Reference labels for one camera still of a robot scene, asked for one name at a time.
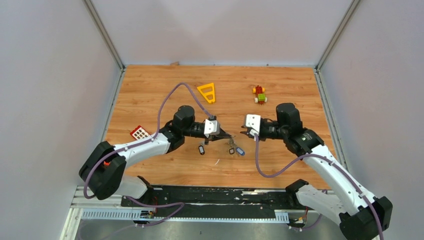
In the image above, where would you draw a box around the blue key tag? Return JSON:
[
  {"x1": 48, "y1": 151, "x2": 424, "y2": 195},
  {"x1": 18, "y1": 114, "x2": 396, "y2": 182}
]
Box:
[{"x1": 235, "y1": 147, "x2": 245, "y2": 156}]

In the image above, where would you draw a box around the metal keyring with keys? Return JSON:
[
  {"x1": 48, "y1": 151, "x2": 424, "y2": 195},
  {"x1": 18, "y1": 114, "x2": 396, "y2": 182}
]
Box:
[{"x1": 226, "y1": 136, "x2": 239, "y2": 149}]

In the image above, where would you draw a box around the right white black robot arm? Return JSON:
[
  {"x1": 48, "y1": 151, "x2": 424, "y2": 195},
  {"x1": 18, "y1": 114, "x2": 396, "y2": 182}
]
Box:
[{"x1": 243, "y1": 103, "x2": 393, "y2": 240}]

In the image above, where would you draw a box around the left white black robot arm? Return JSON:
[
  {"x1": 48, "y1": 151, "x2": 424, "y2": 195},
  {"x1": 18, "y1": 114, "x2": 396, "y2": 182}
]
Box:
[{"x1": 78, "y1": 105, "x2": 232, "y2": 207}]

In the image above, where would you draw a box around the red green toy block figure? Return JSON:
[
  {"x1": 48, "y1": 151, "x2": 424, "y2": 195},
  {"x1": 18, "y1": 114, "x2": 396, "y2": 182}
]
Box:
[{"x1": 252, "y1": 85, "x2": 268, "y2": 105}]

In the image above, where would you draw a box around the yellow triangular plastic piece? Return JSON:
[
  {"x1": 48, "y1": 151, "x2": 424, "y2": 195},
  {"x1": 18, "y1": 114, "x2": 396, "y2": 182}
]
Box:
[{"x1": 196, "y1": 82, "x2": 216, "y2": 104}]

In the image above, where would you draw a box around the red white toy block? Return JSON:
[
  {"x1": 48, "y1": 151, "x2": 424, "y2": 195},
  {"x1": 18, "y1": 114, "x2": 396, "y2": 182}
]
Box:
[{"x1": 130, "y1": 125, "x2": 150, "y2": 140}]

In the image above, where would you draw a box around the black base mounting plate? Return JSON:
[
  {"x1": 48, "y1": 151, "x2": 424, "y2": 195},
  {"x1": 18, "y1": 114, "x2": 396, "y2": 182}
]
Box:
[{"x1": 120, "y1": 185, "x2": 312, "y2": 218}]

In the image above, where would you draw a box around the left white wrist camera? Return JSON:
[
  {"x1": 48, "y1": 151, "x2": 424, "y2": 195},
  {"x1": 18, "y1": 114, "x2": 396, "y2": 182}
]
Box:
[{"x1": 203, "y1": 115, "x2": 221, "y2": 140}]

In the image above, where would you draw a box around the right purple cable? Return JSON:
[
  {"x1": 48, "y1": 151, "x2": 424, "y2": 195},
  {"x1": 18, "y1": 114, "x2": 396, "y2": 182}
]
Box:
[{"x1": 254, "y1": 134, "x2": 385, "y2": 240}]

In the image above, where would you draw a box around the purple cable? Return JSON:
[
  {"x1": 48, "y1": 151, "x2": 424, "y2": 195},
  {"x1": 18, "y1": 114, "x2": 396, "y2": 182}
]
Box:
[
  {"x1": 82, "y1": 82, "x2": 218, "y2": 229},
  {"x1": 254, "y1": 134, "x2": 385, "y2": 240}
]

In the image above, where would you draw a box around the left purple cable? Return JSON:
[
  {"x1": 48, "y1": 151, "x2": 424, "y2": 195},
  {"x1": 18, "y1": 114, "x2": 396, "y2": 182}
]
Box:
[{"x1": 82, "y1": 82, "x2": 218, "y2": 229}]

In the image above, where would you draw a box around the white slotted cable duct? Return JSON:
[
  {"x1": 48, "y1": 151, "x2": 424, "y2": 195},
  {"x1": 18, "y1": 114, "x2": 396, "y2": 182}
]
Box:
[{"x1": 80, "y1": 208, "x2": 290, "y2": 224}]

